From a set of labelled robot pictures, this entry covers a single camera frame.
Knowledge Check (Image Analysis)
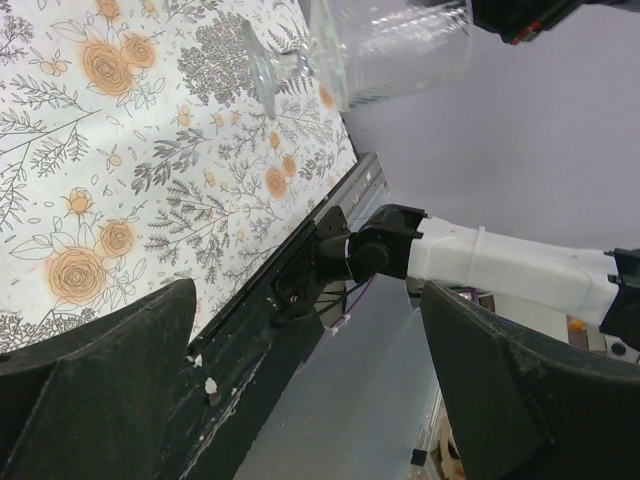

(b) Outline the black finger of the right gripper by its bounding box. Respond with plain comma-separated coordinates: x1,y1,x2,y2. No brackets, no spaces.
471,0,583,45

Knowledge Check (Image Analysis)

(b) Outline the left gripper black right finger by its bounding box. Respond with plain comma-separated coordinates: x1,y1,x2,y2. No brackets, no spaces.
421,282,639,479

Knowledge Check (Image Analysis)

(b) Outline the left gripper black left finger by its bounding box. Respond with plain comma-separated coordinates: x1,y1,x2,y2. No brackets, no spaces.
1,279,196,479

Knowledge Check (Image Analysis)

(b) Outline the floral table cloth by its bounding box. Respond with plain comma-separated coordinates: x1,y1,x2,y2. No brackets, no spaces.
1,0,356,352

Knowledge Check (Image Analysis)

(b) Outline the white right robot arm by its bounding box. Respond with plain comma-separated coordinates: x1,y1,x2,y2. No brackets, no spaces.
309,1,639,348

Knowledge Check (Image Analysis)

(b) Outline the short glass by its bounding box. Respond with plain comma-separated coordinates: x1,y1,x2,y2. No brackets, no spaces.
242,0,473,118

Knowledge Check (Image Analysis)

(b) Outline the black base frame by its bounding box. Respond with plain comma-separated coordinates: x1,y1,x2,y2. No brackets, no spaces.
149,153,384,479

